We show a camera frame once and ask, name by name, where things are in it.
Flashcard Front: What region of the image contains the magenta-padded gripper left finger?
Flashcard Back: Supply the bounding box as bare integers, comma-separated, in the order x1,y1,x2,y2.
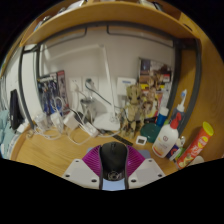
62,144,104,190

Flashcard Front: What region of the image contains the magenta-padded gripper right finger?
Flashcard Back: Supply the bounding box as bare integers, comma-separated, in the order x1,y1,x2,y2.
124,145,166,190

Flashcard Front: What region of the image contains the black computer mouse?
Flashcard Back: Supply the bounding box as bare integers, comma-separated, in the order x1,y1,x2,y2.
98,141,129,182

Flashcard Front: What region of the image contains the small white desk clock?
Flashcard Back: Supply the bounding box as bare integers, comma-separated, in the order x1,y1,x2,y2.
135,134,148,146

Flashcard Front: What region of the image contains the small blue red container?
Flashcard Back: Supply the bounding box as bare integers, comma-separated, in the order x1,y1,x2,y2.
165,136,186,161

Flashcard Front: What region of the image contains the white red-pump lotion bottle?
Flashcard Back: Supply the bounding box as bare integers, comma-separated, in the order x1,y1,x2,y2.
151,112,183,158

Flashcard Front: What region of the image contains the round green tin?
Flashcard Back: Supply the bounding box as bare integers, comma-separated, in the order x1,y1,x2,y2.
139,122,163,144

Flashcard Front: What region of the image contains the flat black remote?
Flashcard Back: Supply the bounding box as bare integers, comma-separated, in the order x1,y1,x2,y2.
99,129,134,147

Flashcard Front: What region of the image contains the white power strip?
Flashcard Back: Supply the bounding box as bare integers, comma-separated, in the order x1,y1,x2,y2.
78,121,100,138

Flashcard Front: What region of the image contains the white cup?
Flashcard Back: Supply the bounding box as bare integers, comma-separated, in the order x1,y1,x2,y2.
188,155,205,166

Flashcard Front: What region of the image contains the large white charger block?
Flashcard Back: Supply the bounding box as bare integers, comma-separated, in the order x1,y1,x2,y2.
63,111,80,131

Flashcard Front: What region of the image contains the orange chips can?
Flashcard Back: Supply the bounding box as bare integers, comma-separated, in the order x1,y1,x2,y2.
176,121,215,170

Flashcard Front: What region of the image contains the blue bottle white cap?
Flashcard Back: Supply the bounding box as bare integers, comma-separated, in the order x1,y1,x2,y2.
155,105,170,128

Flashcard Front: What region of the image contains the white desk lamp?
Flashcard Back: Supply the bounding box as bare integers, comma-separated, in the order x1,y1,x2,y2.
41,44,121,132

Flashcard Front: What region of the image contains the small white charger block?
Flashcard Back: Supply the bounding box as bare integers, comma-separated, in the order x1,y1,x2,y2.
49,113,64,129

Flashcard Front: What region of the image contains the clear plastic container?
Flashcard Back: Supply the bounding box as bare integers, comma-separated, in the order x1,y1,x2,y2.
33,113,49,131

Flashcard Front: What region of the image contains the white blue-tip glue bottle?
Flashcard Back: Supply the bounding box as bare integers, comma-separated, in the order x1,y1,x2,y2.
173,89,188,124

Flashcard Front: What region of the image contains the small brown tree figure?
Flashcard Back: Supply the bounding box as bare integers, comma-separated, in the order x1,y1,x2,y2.
143,74,162,118

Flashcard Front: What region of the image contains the checkered bed bedding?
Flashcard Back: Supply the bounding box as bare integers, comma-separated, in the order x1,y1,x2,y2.
0,109,21,158

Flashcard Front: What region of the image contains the robot model kit box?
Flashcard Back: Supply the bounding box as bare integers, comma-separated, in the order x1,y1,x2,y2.
36,69,69,116

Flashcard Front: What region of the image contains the colourful figure box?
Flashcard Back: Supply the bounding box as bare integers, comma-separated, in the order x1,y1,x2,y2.
138,58,173,119

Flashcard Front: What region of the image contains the white cable bundle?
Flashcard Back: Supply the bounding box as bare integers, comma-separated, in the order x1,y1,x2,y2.
26,124,121,146

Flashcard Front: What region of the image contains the black plugged cable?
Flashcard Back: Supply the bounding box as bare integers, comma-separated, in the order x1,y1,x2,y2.
84,78,113,106

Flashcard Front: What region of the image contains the white blue-striped wall box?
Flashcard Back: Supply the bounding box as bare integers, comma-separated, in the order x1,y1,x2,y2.
116,77,137,96

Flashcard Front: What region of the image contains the white wall socket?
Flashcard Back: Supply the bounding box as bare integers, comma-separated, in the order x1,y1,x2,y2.
82,76,99,93
69,77,83,93

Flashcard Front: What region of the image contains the grey metal desk frame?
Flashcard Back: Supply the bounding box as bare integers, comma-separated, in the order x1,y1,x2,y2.
18,23,203,134

